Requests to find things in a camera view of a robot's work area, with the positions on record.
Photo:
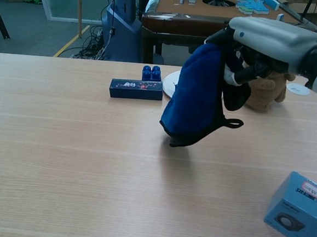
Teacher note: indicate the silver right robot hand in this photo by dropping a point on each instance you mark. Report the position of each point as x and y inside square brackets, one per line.
[271, 39]

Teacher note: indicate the blue microfiber cloth black trim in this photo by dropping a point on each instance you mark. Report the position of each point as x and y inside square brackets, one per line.
[196, 94]

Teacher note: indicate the light blue plastic lid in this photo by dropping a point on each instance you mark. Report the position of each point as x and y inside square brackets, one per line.
[296, 89]

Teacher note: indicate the single blue mahjong tile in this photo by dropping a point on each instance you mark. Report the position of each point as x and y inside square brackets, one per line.
[280, 16]

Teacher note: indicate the blue mahjong tile pile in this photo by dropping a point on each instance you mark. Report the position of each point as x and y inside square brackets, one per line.
[252, 5]

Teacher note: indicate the brown capybara plush toy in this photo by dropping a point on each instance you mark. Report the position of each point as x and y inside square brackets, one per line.
[264, 96]

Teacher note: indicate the brown mahjong table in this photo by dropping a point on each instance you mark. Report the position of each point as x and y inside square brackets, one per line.
[182, 24]

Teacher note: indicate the white round plate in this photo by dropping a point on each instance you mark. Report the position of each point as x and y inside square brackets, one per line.
[169, 86]

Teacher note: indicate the blue toy building brick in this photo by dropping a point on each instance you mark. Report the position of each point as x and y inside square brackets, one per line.
[151, 73]

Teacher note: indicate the dark blue long box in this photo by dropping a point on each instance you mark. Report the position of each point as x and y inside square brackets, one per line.
[136, 90]

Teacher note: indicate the blue machine base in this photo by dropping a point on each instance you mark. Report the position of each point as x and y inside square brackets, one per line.
[122, 30]

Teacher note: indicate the light blue cardboard cube box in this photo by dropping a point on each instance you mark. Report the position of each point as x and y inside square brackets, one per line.
[296, 211]

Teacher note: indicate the wooden pole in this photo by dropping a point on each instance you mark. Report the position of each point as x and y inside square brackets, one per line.
[80, 8]

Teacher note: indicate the black slanted table leg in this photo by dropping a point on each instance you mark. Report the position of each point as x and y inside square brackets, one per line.
[0, 21]

